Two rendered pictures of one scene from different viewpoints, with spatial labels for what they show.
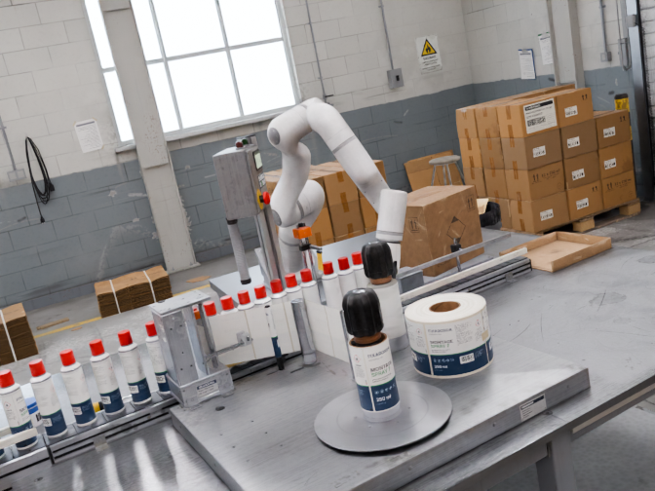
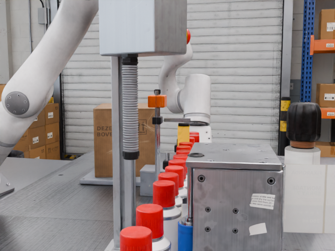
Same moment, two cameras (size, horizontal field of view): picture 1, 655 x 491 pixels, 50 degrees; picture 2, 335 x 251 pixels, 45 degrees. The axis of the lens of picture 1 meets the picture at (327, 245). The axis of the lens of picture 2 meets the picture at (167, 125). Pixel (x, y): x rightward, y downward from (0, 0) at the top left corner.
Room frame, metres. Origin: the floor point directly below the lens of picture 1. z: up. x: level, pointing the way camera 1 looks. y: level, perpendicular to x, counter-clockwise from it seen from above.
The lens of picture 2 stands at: (1.54, 0.88, 1.24)
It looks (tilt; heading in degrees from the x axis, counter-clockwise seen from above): 7 degrees down; 305
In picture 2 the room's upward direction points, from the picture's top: straight up
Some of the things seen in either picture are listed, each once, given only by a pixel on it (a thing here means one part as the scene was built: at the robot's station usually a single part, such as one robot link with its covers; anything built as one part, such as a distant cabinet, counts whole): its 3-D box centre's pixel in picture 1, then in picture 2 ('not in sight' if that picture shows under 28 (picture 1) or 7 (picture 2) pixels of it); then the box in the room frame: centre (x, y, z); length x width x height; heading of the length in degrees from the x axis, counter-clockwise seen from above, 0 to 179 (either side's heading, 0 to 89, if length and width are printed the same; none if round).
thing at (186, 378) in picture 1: (190, 347); (226, 247); (1.77, 0.41, 1.01); 0.14 x 0.13 x 0.26; 117
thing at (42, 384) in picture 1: (47, 398); not in sight; (1.69, 0.77, 0.98); 0.05 x 0.05 x 0.20
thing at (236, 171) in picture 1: (243, 180); (142, 9); (2.07, 0.21, 1.38); 0.17 x 0.10 x 0.19; 172
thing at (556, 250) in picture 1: (554, 249); not in sight; (2.50, -0.82, 0.85); 0.30 x 0.26 x 0.04; 117
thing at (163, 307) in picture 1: (179, 301); (232, 153); (1.77, 0.40, 1.14); 0.14 x 0.11 x 0.01; 117
